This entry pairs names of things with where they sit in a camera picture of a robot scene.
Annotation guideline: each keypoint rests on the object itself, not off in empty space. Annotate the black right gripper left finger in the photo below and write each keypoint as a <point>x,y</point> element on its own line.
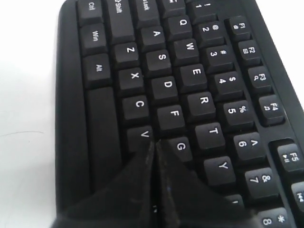
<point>125,202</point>

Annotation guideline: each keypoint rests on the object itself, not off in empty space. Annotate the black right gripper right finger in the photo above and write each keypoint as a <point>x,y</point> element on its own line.
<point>186,202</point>

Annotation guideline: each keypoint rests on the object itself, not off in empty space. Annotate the black acer keyboard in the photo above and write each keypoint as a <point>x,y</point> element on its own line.
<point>203,75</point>

